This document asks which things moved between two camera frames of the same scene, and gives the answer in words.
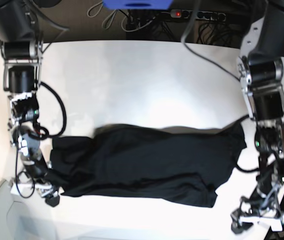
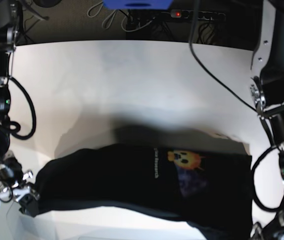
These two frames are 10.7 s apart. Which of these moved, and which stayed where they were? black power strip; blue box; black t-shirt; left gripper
Moved: left gripper; black t-shirt
Stayed: black power strip; blue box
